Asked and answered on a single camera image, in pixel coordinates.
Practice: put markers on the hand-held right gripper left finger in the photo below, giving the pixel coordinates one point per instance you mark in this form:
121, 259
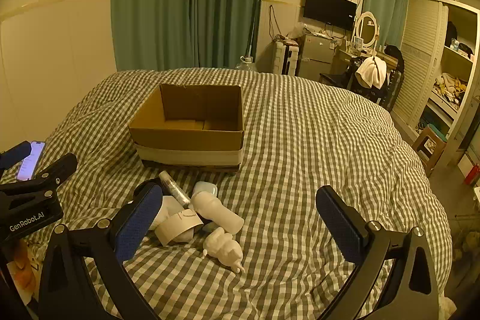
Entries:
138, 220

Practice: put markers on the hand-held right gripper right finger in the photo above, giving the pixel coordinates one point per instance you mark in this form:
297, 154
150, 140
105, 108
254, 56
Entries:
339, 226

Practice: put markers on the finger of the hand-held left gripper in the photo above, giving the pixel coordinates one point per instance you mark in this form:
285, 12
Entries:
56, 172
15, 155

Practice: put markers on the black round object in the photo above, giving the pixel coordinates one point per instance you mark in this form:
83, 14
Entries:
144, 186

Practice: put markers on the white roll with paper band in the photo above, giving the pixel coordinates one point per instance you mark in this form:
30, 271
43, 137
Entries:
176, 228

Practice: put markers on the silver tube with white cap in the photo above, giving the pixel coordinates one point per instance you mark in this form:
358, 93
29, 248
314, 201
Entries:
174, 188

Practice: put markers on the light blue case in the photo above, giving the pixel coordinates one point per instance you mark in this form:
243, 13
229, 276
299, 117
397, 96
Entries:
206, 187

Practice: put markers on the white plastic bottle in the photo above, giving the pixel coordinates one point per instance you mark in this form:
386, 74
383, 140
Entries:
219, 211

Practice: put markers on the white figurine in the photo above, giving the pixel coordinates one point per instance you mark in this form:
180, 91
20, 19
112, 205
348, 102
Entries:
225, 248

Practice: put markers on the brown cardboard box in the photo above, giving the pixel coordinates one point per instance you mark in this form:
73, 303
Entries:
187, 140

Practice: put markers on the smartphone with lit screen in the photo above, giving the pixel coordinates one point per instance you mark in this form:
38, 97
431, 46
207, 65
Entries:
32, 160

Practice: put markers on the orange printed paper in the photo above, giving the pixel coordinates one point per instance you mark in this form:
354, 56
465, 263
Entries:
18, 271

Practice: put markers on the wooden stool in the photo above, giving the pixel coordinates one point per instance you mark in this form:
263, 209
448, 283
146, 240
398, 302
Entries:
427, 140

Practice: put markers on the red container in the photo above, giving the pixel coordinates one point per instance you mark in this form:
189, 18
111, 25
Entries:
471, 174

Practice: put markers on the black suitcase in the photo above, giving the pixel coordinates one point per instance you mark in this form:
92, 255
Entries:
392, 91

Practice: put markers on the white garment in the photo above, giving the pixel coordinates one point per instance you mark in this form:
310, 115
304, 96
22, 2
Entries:
371, 72

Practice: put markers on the chair with white towel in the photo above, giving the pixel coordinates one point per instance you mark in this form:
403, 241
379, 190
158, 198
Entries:
345, 55

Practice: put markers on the grey mini fridge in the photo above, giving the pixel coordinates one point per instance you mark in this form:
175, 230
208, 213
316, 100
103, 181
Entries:
317, 55

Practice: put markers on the white suitcase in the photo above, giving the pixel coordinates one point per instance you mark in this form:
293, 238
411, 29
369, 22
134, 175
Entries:
285, 59

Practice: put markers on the black bag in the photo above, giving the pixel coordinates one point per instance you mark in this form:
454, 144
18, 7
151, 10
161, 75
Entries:
393, 52

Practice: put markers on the white wardrobe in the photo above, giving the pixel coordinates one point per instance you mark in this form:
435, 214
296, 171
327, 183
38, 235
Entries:
420, 61

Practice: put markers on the clear water jug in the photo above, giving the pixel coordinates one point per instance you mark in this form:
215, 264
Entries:
246, 64

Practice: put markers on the round white vanity mirror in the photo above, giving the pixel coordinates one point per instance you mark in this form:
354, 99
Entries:
366, 29

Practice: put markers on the wide green curtain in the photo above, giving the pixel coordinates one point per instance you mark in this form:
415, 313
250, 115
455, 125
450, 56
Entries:
168, 5

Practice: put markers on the narrow green curtain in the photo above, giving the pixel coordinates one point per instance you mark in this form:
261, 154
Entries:
390, 5

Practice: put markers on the black wall television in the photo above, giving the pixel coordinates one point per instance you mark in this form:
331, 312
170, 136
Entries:
330, 9

